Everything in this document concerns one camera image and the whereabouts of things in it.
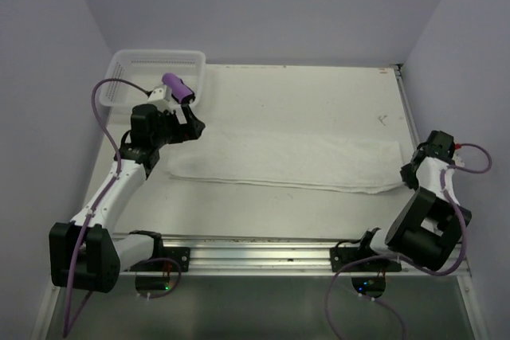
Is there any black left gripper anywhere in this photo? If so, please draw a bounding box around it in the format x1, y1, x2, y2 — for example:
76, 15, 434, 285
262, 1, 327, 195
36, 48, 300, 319
151, 104, 204, 147

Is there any purple and black towel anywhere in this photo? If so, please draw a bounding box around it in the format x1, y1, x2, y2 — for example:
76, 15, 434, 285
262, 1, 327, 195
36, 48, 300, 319
162, 72, 195, 104

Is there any white towel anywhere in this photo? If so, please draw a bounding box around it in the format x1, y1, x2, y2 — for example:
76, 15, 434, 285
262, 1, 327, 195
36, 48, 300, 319
167, 128, 403, 194

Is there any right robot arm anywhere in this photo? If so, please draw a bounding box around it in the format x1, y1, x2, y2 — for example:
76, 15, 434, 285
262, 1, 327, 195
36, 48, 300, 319
355, 131, 472, 273

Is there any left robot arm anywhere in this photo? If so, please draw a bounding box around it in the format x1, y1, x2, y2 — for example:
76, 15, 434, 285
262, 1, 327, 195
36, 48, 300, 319
49, 104, 206, 293

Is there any white plastic basket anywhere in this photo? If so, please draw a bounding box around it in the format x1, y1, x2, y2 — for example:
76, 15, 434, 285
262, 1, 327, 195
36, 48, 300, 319
97, 49, 207, 114

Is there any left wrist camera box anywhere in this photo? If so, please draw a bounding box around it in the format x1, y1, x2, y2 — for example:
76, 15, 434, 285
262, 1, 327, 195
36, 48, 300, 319
147, 84, 173, 112

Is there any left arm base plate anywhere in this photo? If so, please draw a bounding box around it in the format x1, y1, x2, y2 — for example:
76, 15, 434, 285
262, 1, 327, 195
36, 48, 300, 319
129, 247, 190, 273

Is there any aluminium mounting rail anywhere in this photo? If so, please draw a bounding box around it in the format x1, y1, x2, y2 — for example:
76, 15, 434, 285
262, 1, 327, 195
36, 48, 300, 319
119, 238, 471, 277

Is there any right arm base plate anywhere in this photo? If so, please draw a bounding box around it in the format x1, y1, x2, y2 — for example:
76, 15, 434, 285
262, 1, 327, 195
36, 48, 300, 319
329, 245, 402, 272

